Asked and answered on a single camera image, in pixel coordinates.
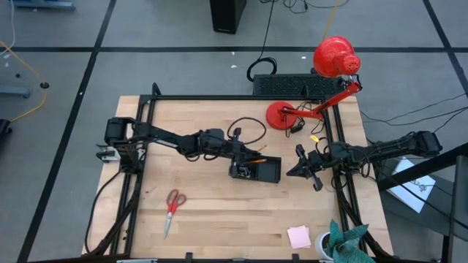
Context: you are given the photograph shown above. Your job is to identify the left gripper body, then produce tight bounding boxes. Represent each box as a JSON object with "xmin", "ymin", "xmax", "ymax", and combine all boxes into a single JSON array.
[{"xmin": 219, "ymin": 126, "xmax": 244, "ymax": 177}]

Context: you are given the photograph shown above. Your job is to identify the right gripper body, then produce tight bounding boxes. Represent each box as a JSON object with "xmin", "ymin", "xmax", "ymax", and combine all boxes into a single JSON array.
[{"xmin": 295, "ymin": 144, "xmax": 330, "ymax": 192}]

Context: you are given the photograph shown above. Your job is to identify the black desk organizer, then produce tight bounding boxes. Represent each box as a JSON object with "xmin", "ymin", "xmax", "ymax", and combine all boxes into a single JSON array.
[{"xmin": 228, "ymin": 155, "xmax": 282, "ymax": 184}]

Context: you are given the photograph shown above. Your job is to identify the pink sticky note pad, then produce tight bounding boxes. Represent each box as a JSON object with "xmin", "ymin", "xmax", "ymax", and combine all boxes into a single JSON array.
[{"xmin": 286, "ymin": 225, "xmax": 312, "ymax": 250}]

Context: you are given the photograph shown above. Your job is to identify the red-handled scissors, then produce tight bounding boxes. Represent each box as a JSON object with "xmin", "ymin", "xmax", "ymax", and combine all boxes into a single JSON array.
[{"xmin": 163, "ymin": 188, "xmax": 187, "ymax": 240}]

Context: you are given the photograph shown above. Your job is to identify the black perforated metal box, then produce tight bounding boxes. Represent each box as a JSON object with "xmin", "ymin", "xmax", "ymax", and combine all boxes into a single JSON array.
[{"xmin": 252, "ymin": 73, "xmax": 347, "ymax": 98}]

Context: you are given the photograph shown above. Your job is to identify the teal plant in white pot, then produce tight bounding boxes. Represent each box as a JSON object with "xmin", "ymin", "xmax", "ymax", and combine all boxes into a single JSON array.
[{"xmin": 314, "ymin": 218, "xmax": 377, "ymax": 263}]

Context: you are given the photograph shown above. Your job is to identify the white paper sheet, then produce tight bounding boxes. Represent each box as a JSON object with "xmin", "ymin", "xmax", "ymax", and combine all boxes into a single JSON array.
[{"xmin": 386, "ymin": 156, "xmax": 437, "ymax": 214}]

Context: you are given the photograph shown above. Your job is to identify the black metal stand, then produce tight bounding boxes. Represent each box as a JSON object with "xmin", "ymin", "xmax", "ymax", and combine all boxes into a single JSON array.
[{"xmin": 376, "ymin": 142, "xmax": 468, "ymax": 263}]

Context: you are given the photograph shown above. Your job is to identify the red desk lamp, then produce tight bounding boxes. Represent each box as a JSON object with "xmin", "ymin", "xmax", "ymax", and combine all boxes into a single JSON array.
[{"xmin": 265, "ymin": 35, "xmax": 363, "ymax": 132}]

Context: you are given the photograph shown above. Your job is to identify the black tower case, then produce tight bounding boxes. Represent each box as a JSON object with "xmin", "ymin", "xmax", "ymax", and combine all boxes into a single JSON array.
[{"xmin": 209, "ymin": 0, "xmax": 248, "ymax": 35}]

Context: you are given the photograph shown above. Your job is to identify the grey metal foot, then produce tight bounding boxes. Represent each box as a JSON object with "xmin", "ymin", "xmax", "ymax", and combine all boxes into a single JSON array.
[{"xmin": 0, "ymin": 85, "xmax": 32, "ymax": 99}]

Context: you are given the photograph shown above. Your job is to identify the grey-blue equipment base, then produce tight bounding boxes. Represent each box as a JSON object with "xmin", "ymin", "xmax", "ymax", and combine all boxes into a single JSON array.
[{"xmin": 10, "ymin": 0, "xmax": 77, "ymax": 11}]

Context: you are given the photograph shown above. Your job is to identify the black left wrist camera cable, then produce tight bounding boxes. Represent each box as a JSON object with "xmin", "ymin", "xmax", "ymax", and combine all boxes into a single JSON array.
[{"xmin": 226, "ymin": 116, "xmax": 268, "ymax": 145}]

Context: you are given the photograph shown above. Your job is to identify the black lamp power cord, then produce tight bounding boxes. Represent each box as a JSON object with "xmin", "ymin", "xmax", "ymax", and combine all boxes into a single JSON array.
[{"xmin": 284, "ymin": 101, "xmax": 327, "ymax": 139}]

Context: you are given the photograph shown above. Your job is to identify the black aluminium frame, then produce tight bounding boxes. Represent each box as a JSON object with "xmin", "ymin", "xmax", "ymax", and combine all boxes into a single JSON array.
[{"xmin": 83, "ymin": 82, "xmax": 398, "ymax": 263}]

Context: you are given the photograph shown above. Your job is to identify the coiled black floor cable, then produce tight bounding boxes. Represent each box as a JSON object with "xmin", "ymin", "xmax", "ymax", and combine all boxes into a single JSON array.
[{"xmin": 246, "ymin": 0, "xmax": 279, "ymax": 83}]

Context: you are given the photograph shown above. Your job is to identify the thin black floor cable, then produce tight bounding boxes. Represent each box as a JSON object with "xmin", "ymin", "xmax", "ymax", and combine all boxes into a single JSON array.
[
  {"xmin": 361, "ymin": 107, "xmax": 468, "ymax": 127},
  {"xmin": 360, "ymin": 93, "xmax": 468, "ymax": 124}
]

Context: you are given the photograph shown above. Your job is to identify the yellow hanging cable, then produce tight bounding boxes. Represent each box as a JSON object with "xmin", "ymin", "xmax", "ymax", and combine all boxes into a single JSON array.
[{"xmin": 322, "ymin": 0, "xmax": 343, "ymax": 42}]

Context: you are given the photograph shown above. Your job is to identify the thick black cable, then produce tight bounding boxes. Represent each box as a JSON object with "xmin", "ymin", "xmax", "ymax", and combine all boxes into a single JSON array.
[{"xmin": 84, "ymin": 170, "xmax": 122, "ymax": 255}]

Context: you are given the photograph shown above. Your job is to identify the black cable bundle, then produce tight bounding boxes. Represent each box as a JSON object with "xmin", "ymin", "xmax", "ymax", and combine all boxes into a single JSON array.
[{"xmin": 259, "ymin": 0, "xmax": 348, "ymax": 15}]

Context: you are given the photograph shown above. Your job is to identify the yellow floor cable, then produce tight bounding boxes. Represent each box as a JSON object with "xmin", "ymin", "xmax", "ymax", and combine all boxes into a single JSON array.
[{"xmin": 0, "ymin": 39, "xmax": 50, "ymax": 123}]

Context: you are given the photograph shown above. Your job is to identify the white floor cable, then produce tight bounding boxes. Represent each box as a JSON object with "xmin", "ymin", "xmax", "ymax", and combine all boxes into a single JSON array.
[{"xmin": 0, "ymin": 0, "xmax": 18, "ymax": 58}]

